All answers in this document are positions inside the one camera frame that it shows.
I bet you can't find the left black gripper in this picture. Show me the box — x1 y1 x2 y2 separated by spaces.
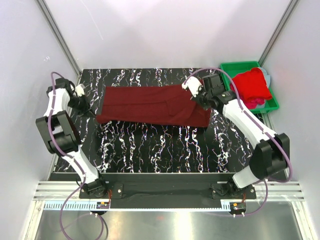
67 93 97 118

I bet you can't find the dark red t shirt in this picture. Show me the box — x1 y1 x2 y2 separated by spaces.
96 85 211 128

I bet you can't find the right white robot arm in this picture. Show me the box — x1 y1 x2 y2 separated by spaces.
183 76 292 199

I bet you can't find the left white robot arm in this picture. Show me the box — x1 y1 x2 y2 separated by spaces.
35 77 108 198

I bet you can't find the green plastic bin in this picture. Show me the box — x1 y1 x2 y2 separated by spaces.
220 61 280 114

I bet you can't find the bright red t shirt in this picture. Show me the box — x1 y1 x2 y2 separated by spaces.
232 67 272 102

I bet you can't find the pink t shirt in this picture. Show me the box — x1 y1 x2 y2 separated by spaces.
244 98 266 110

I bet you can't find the light blue t shirt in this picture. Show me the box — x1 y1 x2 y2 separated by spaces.
258 67 271 88

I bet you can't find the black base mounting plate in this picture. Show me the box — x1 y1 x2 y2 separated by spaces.
79 172 257 209

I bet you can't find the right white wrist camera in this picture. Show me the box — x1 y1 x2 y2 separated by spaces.
181 76 203 98

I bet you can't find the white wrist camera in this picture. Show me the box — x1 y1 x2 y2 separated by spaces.
74 84 85 97
181 76 203 98

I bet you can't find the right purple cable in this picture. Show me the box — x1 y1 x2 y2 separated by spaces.
183 67 294 217

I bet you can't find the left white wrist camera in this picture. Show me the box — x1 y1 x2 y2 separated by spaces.
74 84 85 97

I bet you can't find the left aluminium frame post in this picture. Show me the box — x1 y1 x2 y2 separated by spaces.
35 0 82 78

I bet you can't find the aluminium frame post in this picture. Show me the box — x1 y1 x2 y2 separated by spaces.
258 0 300 67
35 0 82 78

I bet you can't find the aluminium extrusion rail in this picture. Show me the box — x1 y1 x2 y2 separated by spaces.
33 181 305 202

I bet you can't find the white slotted cable duct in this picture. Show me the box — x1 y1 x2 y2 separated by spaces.
43 200 231 213

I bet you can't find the right aluminium frame post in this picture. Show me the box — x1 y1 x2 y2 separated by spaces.
258 0 300 67

